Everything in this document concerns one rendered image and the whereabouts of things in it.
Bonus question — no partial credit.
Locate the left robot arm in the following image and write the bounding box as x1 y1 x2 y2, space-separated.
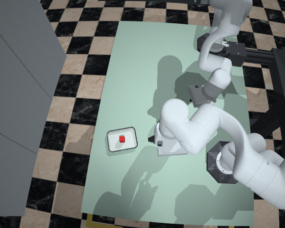
157 98 285 210

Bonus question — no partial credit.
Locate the red cube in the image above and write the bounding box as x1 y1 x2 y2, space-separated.
119 136 125 143

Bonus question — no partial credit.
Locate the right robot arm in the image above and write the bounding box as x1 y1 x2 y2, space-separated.
188 0 253 107

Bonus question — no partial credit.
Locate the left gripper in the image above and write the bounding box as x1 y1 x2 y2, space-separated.
148 123 162 146

